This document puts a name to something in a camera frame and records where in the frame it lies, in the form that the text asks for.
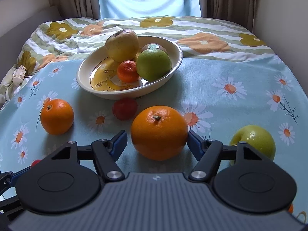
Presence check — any red cherry tomato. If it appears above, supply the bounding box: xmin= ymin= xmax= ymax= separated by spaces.
xmin=30 ymin=159 xmax=41 ymax=168
xmin=112 ymin=98 xmax=138 ymax=121

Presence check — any large orange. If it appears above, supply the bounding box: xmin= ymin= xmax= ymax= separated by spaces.
xmin=131 ymin=106 xmax=188 ymax=161
xmin=40 ymin=99 xmax=74 ymax=136

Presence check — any small mandarin orange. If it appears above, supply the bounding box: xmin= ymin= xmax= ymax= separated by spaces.
xmin=117 ymin=60 xmax=139 ymax=83

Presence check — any green apple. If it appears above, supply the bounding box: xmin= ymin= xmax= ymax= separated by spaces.
xmin=136 ymin=49 xmax=172 ymax=82
xmin=229 ymin=125 xmax=276 ymax=161

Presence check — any wrinkled yellow apple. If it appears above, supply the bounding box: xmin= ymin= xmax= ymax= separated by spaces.
xmin=105 ymin=29 xmax=139 ymax=63

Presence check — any blue daisy tablecloth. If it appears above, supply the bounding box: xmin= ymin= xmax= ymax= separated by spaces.
xmin=1 ymin=56 xmax=307 ymax=222

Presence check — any cream ceramic bowl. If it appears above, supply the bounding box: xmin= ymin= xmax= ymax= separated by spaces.
xmin=76 ymin=35 xmax=183 ymax=100

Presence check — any floral striped duvet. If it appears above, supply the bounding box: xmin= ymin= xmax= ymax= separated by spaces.
xmin=1 ymin=16 xmax=274 ymax=103

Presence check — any grey headboard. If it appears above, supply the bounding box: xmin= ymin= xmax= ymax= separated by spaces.
xmin=0 ymin=6 xmax=63 ymax=80

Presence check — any brown curtain right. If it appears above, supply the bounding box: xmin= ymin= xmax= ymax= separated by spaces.
xmin=199 ymin=0 xmax=255 ymax=31

